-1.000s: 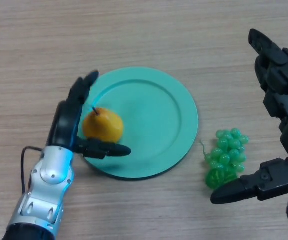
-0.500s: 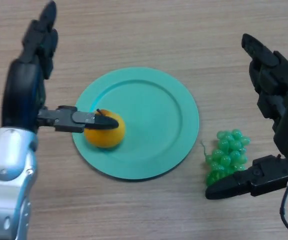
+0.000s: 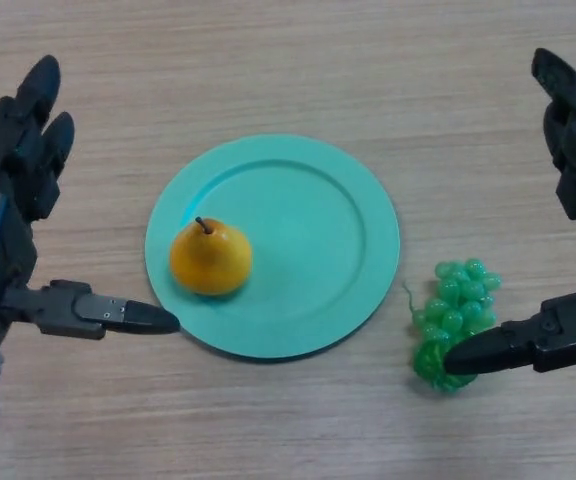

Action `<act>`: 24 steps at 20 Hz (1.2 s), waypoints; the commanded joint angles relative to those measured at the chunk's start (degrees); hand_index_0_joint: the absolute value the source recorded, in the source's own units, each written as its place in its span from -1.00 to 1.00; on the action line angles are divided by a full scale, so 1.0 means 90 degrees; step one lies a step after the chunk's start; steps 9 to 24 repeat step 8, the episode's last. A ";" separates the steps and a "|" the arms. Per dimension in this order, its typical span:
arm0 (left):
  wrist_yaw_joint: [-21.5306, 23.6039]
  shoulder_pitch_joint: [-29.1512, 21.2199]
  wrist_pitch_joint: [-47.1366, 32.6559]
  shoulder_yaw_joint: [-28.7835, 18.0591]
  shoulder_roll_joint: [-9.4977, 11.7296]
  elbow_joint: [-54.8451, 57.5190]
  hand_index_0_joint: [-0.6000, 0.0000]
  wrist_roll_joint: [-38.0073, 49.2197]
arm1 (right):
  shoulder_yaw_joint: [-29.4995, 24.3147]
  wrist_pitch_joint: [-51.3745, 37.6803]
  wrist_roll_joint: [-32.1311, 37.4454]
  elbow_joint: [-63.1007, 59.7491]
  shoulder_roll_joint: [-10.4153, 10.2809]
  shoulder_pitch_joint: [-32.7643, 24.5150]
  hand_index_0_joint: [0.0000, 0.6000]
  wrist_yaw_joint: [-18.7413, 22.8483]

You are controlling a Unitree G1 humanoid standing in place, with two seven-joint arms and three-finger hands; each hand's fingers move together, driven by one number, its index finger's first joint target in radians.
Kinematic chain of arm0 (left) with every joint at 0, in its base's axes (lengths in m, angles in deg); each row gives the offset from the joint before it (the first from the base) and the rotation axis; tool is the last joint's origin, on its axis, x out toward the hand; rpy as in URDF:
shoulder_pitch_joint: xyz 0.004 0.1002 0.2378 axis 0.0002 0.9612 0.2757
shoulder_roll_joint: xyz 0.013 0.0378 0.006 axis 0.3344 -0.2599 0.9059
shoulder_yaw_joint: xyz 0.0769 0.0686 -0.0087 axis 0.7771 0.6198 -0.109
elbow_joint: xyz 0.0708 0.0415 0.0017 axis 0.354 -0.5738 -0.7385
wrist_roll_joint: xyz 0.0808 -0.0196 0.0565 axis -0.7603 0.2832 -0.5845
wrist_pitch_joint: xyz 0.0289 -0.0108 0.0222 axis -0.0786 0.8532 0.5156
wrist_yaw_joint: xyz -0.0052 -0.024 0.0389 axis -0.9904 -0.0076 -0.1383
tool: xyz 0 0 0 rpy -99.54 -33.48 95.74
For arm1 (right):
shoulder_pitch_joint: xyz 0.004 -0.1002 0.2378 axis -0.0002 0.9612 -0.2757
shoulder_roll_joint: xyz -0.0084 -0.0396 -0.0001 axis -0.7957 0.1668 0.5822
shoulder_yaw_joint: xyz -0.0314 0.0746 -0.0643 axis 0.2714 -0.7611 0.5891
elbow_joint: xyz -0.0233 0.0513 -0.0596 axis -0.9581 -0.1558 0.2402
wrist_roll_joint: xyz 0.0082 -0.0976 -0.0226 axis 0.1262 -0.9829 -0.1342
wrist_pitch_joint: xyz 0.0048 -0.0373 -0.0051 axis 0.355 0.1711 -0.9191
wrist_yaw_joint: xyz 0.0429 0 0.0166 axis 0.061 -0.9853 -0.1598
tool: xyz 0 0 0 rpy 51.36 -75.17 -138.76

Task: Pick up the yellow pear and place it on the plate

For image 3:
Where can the yellow pear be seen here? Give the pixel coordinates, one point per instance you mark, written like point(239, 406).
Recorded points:
point(210, 262)

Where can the green grape bunch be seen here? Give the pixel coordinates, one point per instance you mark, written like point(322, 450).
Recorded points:
point(448, 300)

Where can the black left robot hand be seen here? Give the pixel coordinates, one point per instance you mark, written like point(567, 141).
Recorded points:
point(0, 240)

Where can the green round plate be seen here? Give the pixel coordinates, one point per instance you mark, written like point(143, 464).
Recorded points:
point(313, 250)

